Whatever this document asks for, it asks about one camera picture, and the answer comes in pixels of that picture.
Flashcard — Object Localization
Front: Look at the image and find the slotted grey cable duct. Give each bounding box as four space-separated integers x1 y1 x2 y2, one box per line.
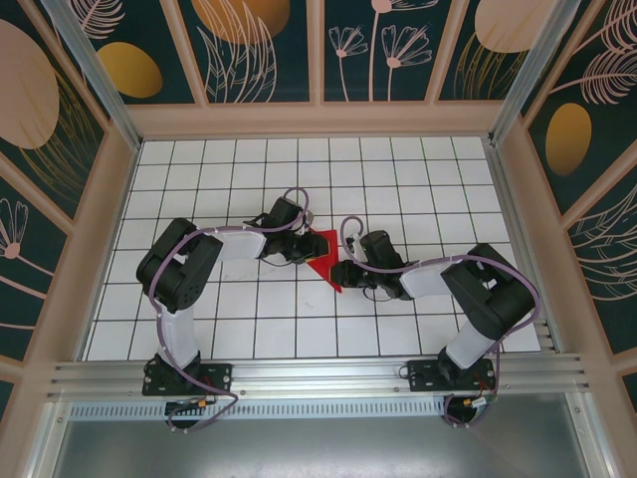
69 400 449 420

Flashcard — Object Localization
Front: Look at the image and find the aluminium table side rail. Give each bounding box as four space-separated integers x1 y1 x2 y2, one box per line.
485 138 563 356

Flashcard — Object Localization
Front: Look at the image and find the aluminium frame post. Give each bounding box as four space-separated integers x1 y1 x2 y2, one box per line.
39 0 145 153
487 0 598 148

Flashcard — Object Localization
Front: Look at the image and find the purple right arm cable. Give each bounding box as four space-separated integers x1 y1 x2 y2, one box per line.
339 215 543 430

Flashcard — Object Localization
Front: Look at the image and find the grey metal sheet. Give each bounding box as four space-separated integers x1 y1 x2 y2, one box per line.
49 417 593 478

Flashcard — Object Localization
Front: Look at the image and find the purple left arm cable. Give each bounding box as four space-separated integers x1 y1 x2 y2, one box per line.
150 186 314 434

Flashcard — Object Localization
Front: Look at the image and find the red cloth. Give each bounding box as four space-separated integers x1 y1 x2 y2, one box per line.
304 228 345 294

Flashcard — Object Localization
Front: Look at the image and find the aluminium mounting rail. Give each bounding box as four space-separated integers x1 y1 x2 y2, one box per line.
47 353 591 399

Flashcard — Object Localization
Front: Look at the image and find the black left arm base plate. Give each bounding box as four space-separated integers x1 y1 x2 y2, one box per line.
142 361 234 397

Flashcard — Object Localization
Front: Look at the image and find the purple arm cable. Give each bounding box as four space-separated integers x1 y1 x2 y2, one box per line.
150 186 314 434
339 215 543 430

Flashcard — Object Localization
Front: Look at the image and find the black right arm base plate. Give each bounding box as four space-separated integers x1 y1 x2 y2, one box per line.
407 358 499 394

